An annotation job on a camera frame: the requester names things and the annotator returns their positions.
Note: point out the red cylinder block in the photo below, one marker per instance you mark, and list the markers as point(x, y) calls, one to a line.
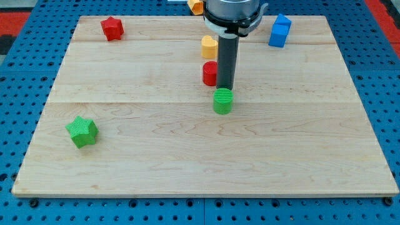
point(209, 73)

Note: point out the green cylinder block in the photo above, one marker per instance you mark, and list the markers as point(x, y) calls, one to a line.
point(223, 101)

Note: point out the yellow heart block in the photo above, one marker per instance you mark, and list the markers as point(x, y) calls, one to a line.
point(209, 47)

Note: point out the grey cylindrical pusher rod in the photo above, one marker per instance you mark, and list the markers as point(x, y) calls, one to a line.
point(226, 62)

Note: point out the green star block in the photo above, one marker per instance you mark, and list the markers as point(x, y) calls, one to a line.
point(82, 131)

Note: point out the red star block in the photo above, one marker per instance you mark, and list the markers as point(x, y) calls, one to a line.
point(112, 28)

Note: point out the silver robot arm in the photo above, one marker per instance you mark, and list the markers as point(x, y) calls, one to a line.
point(233, 18)

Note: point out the blue cube block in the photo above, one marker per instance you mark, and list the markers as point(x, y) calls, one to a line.
point(279, 32)

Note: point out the wooden board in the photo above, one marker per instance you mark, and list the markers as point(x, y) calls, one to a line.
point(297, 128)

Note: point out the yellow hexagon block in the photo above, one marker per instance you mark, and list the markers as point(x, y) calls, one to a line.
point(196, 6)

